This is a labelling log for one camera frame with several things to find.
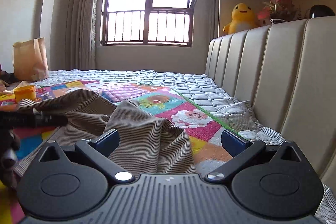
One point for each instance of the brown striped knit garment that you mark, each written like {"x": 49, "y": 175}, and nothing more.
{"x": 147, "y": 144}

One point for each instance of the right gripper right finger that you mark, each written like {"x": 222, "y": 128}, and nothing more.
{"x": 244, "y": 153}

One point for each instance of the colourful cartoon play mat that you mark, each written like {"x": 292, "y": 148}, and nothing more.
{"x": 161, "y": 101}

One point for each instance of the beige curtain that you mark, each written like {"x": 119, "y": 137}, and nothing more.
{"x": 81, "y": 31}

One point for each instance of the yellow round lidded container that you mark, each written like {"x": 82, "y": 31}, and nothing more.
{"x": 25, "y": 92}

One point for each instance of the white quilted mattress pad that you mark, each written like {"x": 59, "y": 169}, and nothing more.
{"x": 236, "y": 115}

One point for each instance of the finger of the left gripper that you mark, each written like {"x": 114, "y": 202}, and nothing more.
{"x": 15, "y": 119}

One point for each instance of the pink red clothes pile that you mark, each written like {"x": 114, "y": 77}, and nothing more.
{"x": 7, "y": 78}

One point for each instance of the yellow duck plush toy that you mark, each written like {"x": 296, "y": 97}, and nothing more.
{"x": 243, "y": 18}

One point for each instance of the window with brown frame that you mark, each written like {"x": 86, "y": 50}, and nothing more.
{"x": 148, "y": 22}

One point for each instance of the black round speaker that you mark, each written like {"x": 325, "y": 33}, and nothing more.
{"x": 320, "y": 10}

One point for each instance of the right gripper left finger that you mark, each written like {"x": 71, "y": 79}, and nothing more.
{"x": 96, "y": 152}

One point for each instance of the pink flower potted plant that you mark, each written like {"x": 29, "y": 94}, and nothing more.
{"x": 278, "y": 11}

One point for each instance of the beige padded headboard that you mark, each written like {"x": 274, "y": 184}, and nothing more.
{"x": 287, "y": 72}

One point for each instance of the brown paper bag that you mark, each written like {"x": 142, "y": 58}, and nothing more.
{"x": 30, "y": 60}

